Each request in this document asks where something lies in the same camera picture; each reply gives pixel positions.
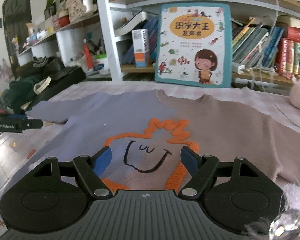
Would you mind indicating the pink checked table mat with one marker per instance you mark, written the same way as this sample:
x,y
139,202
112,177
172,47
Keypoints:
x,y
15,155

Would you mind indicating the thick beige book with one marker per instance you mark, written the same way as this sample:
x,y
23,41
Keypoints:
x,y
295,21

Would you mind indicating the pearl hairband with clear ribbon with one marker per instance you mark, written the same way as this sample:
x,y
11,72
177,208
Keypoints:
x,y
260,70

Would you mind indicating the dark door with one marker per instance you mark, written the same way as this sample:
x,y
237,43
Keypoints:
x,y
17,30

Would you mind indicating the black leather shoes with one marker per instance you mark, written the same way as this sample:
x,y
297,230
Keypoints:
x,y
47,66

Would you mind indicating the green leafy plant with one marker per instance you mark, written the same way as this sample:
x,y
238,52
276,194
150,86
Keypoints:
x,y
50,2

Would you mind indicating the white floral ceramic figurine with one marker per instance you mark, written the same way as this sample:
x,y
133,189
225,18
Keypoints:
x,y
78,2

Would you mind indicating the black flat case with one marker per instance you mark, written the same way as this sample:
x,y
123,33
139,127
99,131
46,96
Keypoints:
x,y
67,80

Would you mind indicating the small red pot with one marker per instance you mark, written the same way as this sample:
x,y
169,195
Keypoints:
x,y
63,20

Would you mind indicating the white pen cup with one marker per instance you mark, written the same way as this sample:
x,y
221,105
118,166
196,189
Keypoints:
x,y
101,63

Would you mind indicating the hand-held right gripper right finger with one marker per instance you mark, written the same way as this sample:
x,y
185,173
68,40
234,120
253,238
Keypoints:
x,y
188,160

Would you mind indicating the white charger plug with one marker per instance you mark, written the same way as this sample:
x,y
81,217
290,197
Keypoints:
x,y
238,68

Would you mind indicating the white wooden bookshelf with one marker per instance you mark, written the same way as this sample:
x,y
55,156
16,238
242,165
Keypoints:
x,y
105,30

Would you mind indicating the purple and pink knit sweater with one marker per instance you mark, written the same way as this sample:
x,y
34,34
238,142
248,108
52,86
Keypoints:
x,y
215,130

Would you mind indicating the large teal children's book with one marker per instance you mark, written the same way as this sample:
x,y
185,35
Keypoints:
x,y
192,42

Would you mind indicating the clear crystal button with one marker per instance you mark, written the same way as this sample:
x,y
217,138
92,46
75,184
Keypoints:
x,y
285,226

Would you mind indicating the row of leaning thin books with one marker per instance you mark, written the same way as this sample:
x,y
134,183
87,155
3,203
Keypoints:
x,y
255,42

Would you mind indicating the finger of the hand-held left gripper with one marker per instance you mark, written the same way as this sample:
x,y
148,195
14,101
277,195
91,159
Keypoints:
x,y
17,116
32,123

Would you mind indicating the white and orange carton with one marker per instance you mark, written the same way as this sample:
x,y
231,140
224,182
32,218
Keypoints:
x,y
141,47

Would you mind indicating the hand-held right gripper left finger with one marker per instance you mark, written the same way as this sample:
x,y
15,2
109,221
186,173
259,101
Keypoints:
x,y
103,160

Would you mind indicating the row of upright red books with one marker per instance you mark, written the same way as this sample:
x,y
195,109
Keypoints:
x,y
287,57

